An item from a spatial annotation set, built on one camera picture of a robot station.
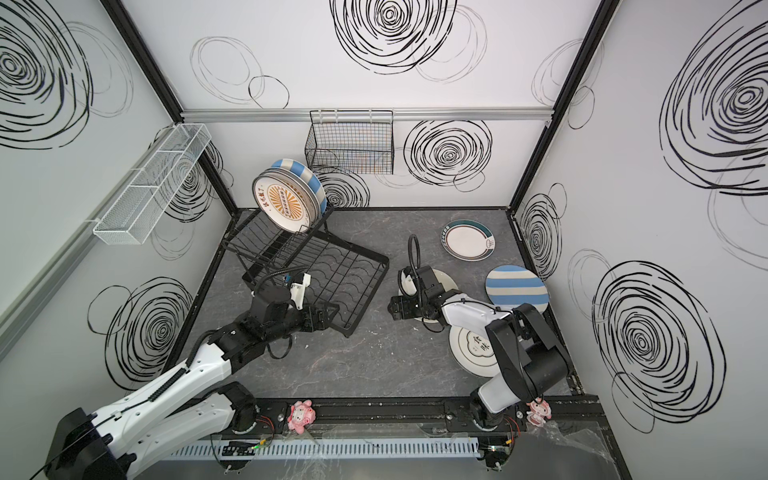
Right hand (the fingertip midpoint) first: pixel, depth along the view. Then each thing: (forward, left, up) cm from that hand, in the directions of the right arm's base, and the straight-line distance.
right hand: (395, 308), depth 90 cm
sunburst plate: (+19, +30, +28) cm, 45 cm away
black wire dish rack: (+14, +20, 0) cm, 25 cm away
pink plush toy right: (-27, -35, -1) cm, 44 cm away
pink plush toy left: (-28, +23, +1) cm, 36 cm away
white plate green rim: (+30, -27, -3) cm, 41 cm away
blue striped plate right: (+11, -38, -4) cm, 40 cm away
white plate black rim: (-11, -22, -3) cm, 25 cm away
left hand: (-5, +17, +11) cm, 21 cm away
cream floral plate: (+2, -4, +10) cm, 11 cm away
